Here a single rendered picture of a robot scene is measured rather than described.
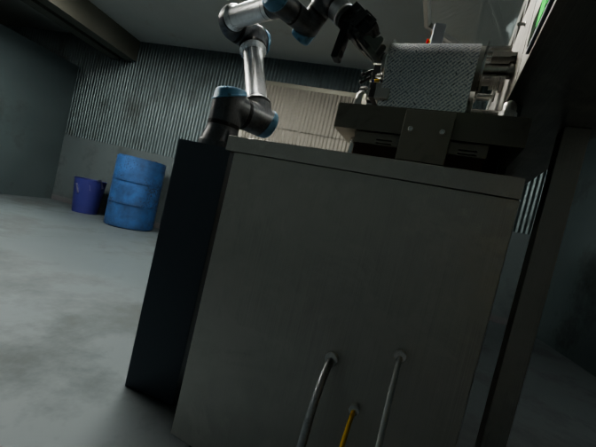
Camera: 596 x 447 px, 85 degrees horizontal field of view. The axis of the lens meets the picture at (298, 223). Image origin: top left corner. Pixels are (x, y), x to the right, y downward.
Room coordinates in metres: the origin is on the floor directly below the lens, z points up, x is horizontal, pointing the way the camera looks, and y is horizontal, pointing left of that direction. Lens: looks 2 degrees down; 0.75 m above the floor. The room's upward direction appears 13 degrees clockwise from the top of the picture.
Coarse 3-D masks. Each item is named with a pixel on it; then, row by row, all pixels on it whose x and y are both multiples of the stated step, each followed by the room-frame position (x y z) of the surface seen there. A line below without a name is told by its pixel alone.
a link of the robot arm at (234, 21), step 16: (256, 0) 1.11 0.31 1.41; (272, 0) 1.02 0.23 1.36; (288, 0) 1.04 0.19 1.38; (224, 16) 1.26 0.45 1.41; (240, 16) 1.20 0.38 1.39; (256, 16) 1.14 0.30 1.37; (272, 16) 1.09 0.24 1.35; (288, 16) 1.07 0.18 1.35; (224, 32) 1.34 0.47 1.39; (240, 32) 1.35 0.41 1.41
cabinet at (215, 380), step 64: (256, 192) 0.80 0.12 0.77; (320, 192) 0.73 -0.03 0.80; (384, 192) 0.68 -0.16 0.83; (448, 192) 0.63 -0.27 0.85; (256, 256) 0.78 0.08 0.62; (320, 256) 0.72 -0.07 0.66; (384, 256) 0.66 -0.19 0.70; (448, 256) 0.62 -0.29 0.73; (256, 320) 0.76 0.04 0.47; (320, 320) 0.70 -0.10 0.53; (384, 320) 0.65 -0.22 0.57; (448, 320) 0.61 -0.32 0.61; (192, 384) 0.82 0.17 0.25; (256, 384) 0.75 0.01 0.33; (384, 384) 0.64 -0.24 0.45; (448, 384) 0.60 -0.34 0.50
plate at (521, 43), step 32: (576, 0) 0.48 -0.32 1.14; (544, 32) 0.56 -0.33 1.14; (576, 32) 0.55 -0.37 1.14; (544, 64) 0.65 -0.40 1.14; (576, 64) 0.63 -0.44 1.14; (512, 96) 0.80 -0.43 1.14; (544, 96) 0.77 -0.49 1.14; (576, 96) 0.73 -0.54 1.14; (544, 128) 0.94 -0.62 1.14; (544, 160) 1.21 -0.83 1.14
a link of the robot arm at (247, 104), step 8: (216, 88) 1.17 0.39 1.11; (224, 88) 1.15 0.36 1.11; (232, 88) 1.15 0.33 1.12; (216, 96) 1.15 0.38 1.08; (224, 96) 1.14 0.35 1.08; (232, 96) 1.15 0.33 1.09; (240, 96) 1.17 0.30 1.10; (216, 104) 1.15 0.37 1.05; (224, 104) 1.14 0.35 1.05; (232, 104) 1.15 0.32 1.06; (240, 104) 1.17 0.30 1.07; (248, 104) 1.20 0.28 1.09; (216, 112) 1.15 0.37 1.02; (224, 112) 1.15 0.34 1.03; (232, 112) 1.16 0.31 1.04; (240, 112) 1.18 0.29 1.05; (248, 112) 1.20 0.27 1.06; (224, 120) 1.15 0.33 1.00; (232, 120) 1.16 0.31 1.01; (240, 120) 1.20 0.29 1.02; (248, 120) 1.21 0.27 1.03; (240, 128) 1.24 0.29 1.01
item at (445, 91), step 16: (384, 80) 0.96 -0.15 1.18; (400, 80) 0.94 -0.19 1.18; (416, 80) 0.93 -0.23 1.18; (432, 80) 0.91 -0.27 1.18; (448, 80) 0.89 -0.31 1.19; (464, 80) 0.88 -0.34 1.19; (400, 96) 0.94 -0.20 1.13; (416, 96) 0.92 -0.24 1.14; (432, 96) 0.90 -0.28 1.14; (448, 96) 0.89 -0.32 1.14; (464, 96) 0.87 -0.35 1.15; (464, 112) 0.87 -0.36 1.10
